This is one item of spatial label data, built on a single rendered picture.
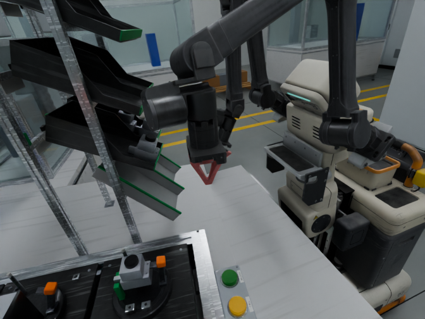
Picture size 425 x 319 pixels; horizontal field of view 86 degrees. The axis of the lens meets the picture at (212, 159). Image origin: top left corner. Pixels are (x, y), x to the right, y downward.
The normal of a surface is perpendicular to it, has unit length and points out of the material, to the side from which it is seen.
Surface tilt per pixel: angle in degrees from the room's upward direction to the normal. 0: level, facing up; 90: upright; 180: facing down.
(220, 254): 0
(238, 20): 72
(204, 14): 90
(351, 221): 0
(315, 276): 0
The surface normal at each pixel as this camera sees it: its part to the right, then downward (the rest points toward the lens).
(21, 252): -0.09, -0.86
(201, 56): 0.47, 0.17
